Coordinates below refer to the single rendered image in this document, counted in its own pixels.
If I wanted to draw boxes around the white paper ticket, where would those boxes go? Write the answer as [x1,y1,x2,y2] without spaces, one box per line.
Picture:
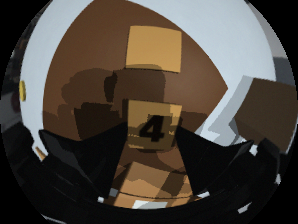
[133,200,168,209]

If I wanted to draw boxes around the tan letter tile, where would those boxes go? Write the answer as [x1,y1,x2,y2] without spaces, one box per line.
[125,26,182,73]
[128,99,181,151]

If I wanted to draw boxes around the yellow round disc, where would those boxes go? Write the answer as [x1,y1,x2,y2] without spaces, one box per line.
[19,80,27,103]

